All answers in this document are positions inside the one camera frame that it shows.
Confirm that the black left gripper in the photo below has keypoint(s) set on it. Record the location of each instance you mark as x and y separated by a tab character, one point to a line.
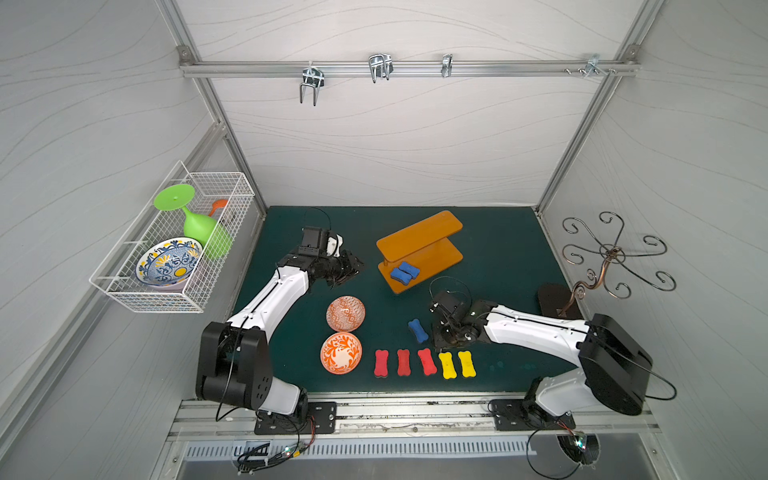
339	268

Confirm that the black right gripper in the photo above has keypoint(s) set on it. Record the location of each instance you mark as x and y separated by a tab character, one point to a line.
448	327

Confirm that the blue eraser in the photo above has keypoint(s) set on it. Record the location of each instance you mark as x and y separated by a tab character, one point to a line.
409	269
418	331
401	276

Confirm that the yellow eraser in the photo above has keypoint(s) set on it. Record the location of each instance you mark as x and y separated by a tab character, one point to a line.
467	364
447	364

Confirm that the red eraser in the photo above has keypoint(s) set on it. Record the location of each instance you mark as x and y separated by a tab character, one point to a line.
381	369
427	362
404	364

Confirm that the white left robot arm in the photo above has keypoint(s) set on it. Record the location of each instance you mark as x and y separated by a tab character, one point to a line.
234	363

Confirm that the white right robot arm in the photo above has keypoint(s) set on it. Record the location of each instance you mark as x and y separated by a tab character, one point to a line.
610	367

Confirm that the orange patterned bowl far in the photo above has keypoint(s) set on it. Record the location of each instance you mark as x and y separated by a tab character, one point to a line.
345	314

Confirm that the orange floral bowl near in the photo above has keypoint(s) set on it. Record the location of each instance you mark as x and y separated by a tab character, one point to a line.
341	353

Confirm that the green plastic goblet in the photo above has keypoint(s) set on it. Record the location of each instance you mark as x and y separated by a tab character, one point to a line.
215	240

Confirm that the orange object in basket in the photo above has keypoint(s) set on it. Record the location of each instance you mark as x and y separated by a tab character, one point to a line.
216	206

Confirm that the bronze metal hook stand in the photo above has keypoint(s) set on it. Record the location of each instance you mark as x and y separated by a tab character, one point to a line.
561	302

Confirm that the blue yellow patterned bowl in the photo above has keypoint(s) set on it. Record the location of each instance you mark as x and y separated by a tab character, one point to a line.
169	264

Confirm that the metal double hook left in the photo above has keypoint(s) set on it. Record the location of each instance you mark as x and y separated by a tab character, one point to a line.
312	79

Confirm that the metal double hook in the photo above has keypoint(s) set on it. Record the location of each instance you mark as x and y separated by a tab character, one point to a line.
380	66
312	79

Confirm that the metal double hook middle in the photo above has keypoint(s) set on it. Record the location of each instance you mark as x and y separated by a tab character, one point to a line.
380	66

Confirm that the small metal hook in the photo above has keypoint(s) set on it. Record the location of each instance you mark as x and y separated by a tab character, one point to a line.
446	65

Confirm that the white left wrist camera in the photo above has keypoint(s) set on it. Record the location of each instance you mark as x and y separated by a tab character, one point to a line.
333	245

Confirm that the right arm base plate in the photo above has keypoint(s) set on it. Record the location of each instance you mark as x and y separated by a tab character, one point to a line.
516	414

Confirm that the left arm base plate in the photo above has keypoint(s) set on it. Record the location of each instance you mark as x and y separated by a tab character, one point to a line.
310	417

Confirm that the white wire basket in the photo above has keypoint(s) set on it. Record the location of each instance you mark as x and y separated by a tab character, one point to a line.
115	276

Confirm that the aluminium front rail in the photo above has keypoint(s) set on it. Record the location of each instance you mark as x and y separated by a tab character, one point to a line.
359	415

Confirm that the aluminium rail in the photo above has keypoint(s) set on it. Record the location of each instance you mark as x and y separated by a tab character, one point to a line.
359	415
402	69

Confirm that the aluminium top rail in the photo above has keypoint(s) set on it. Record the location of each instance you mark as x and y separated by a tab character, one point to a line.
402	69

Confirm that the metal bracket hook right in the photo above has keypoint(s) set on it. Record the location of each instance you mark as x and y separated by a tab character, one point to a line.
592	68

